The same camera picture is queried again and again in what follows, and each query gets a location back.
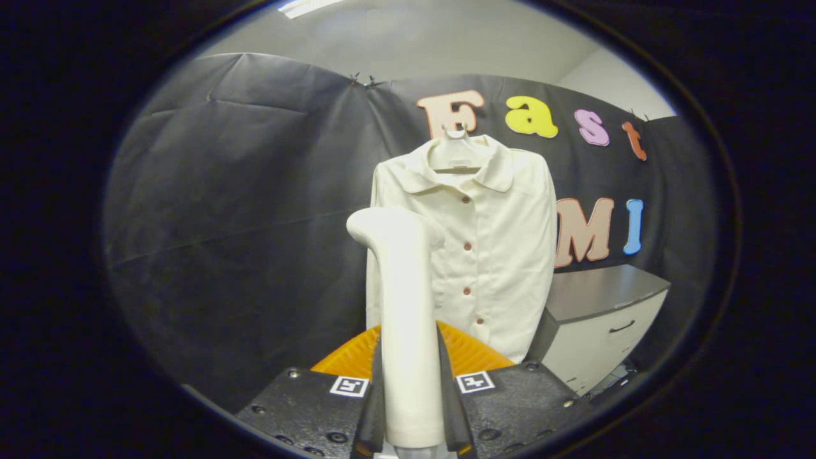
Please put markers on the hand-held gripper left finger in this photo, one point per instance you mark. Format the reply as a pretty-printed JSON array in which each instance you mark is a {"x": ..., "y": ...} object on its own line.
[{"x": 377, "y": 414}]

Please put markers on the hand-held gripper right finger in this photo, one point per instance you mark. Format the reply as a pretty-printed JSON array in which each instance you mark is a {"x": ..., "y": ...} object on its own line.
[{"x": 451, "y": 414}]

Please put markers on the cream button-up shirt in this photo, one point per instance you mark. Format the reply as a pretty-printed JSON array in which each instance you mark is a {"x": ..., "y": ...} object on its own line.
[{"x": 503, "y": 255}]

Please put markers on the white clothes hanger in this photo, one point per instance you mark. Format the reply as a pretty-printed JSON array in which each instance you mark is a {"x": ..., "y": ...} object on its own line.
[{"x": 456, "y": 153}]

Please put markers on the white cabinet with dark top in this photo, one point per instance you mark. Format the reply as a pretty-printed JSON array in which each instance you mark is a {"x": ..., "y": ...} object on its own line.
[{"x": 599, "y": 338}]

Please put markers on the black backdrop cloth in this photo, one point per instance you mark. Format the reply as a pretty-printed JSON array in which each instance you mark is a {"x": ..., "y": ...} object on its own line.
[{"x": 223, "y": 223}]

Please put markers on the ceiling light panel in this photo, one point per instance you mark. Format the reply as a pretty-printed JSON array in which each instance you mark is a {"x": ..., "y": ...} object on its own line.
[{"x": 306, "y": 6}]

